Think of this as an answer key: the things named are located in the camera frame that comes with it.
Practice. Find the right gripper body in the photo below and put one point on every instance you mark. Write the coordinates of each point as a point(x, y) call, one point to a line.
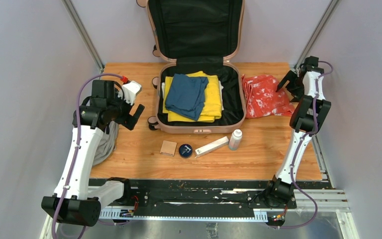
point(297, 88)

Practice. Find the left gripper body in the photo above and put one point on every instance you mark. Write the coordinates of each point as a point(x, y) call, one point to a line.
point(120, 110)

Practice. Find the red white patterned garment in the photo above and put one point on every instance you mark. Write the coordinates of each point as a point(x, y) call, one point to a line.
point(263, 99)

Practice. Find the tan square box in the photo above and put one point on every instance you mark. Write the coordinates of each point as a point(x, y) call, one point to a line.
point(168, 148)

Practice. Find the dark blue round tin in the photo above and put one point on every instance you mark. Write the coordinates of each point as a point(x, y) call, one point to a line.
point(185, 151)

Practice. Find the blue garment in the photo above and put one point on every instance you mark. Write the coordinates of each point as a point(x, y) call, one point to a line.
point(186, 95)

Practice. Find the white spray bottle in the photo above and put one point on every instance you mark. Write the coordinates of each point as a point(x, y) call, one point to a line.
point(235, 139)

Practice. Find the yellow garment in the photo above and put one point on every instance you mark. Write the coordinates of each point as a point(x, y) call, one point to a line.
point(212, 109)

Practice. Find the white long box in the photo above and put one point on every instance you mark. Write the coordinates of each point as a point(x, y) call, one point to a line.
point(211, 146)

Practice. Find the pink hard-shell suitcase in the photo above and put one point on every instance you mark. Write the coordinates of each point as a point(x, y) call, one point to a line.
point(193, 36)

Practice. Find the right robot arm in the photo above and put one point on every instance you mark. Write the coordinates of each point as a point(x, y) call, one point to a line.
point(307, 119)

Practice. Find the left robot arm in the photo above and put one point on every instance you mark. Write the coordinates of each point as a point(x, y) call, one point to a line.
point(79, 165)

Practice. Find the grey cloth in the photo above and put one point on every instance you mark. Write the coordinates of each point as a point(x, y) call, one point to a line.
point(107, 144)

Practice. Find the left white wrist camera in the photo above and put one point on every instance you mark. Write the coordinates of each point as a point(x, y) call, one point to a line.
point(129, 92)

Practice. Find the aluminium frame rail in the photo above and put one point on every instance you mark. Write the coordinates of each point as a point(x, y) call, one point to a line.
point(320, 197)

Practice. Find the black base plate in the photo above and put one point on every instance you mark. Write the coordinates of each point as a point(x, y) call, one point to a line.
point(203, 199)

